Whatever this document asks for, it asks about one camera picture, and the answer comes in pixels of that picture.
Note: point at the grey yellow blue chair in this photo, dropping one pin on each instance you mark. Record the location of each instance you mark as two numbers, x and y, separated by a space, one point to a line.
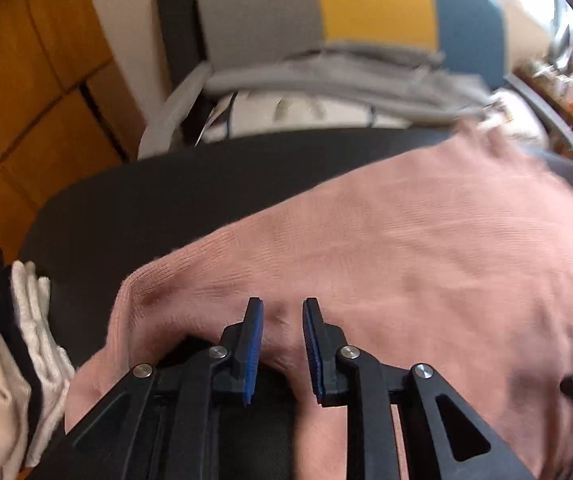
366 0

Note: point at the black folded garment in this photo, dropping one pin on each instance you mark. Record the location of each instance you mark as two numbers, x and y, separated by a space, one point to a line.
9 300

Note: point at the pink knit sweater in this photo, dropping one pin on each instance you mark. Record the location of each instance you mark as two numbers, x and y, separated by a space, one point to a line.
416 260

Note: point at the grey garment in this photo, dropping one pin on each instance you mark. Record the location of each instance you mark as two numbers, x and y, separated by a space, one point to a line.
341 77

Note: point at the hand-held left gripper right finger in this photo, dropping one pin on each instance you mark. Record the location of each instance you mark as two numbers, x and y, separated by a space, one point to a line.
314 355

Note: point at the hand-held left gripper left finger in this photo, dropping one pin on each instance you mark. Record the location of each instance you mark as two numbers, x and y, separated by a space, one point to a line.
251 355

